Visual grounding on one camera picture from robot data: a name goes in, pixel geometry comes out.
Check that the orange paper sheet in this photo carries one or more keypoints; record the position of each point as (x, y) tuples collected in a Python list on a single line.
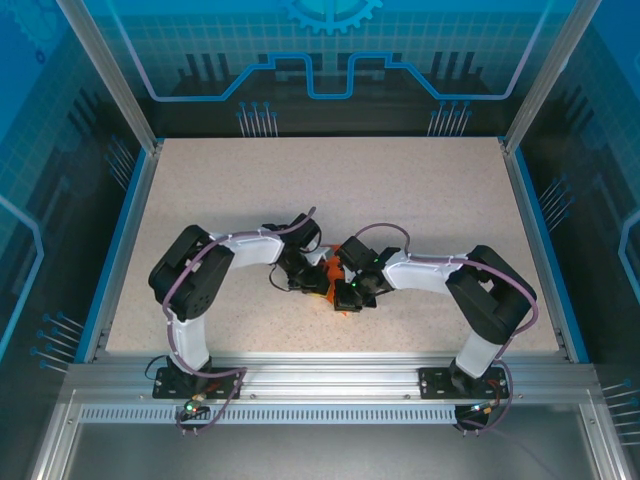
[(332, 270)]

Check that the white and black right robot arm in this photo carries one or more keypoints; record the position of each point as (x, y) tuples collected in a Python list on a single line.
[(420, 277)]

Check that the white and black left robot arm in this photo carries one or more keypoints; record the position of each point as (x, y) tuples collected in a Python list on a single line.
[(250, 250)]

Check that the aluminium front beam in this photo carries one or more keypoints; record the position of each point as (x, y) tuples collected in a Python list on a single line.
[(330, 375)]

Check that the grey metal tray panel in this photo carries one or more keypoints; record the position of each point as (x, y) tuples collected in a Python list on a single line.
[(325, 455)]

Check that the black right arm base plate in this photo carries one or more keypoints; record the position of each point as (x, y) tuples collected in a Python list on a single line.
[(435, 385)]

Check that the aluminium side rail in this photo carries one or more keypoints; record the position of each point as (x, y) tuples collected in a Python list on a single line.
[(533, 225), (134, 225)]

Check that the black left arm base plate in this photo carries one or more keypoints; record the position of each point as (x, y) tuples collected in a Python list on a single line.
[(172, 385)]

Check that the aluminium corner post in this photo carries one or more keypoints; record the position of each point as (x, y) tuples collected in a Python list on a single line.
[(547, 75), (114, 75)]

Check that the aluminium lower frame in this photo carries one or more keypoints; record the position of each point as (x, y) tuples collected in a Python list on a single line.
[(54, 442)]

